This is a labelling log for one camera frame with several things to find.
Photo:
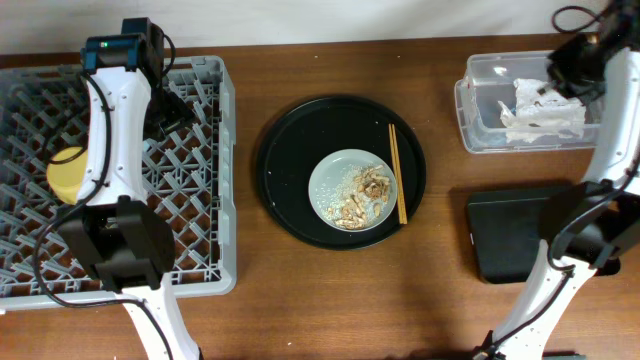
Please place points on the black rectangular tray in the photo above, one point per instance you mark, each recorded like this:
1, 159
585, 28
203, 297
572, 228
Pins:
503, 228

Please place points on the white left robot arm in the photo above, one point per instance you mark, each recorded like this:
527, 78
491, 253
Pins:
112, 232

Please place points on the white paper napkin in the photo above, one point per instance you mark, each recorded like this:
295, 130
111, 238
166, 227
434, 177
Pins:
536, 115

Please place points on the grey plate with food scraps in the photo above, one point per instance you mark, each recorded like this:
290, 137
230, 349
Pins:
352, 190

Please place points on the round black tray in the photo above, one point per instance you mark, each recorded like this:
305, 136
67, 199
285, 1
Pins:
310, 131

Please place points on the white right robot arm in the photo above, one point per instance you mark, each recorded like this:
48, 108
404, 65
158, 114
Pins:
596, 220

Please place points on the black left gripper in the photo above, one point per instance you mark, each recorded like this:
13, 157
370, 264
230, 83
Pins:
179, 111

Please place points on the grey plastic dishwasher rack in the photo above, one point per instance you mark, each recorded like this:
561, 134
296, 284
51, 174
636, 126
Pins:
188, 177

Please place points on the clear plastic waste bin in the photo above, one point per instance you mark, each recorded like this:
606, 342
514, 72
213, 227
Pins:
489, 79

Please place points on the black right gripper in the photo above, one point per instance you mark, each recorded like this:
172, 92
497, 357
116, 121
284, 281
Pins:
553, 71

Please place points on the yellow plastic bowl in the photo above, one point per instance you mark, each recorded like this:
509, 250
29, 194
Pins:
65, 173

